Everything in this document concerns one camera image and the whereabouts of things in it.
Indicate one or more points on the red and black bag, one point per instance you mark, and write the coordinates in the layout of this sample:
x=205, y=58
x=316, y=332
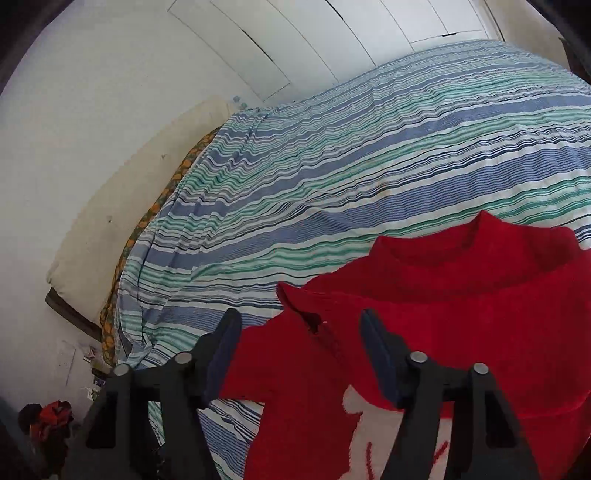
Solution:
x=53, y=413

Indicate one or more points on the white wardrobe doors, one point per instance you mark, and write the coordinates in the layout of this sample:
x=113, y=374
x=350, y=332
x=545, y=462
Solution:
x=323, y=37

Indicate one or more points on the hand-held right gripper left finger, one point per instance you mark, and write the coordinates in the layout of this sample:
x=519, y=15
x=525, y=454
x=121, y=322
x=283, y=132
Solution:
x=221, y=364

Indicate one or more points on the red sweater with white rabbit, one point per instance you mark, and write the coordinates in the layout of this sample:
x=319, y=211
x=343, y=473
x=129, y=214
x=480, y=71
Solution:
x=485, y=314

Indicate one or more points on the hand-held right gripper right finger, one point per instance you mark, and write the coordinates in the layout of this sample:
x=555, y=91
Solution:
x=381, y=364

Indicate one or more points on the orange patterned bedsheet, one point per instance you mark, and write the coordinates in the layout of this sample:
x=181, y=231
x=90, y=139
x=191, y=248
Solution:
x=108, y=337

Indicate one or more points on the blue green striped blanket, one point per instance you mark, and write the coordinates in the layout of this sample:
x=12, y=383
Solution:
x=346, y=161

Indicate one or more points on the dark wooden bed frame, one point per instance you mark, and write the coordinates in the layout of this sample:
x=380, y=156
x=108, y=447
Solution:
x=69, y=309

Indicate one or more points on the cream padded headboard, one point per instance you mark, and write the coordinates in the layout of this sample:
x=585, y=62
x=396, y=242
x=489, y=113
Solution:
x=115, y=207

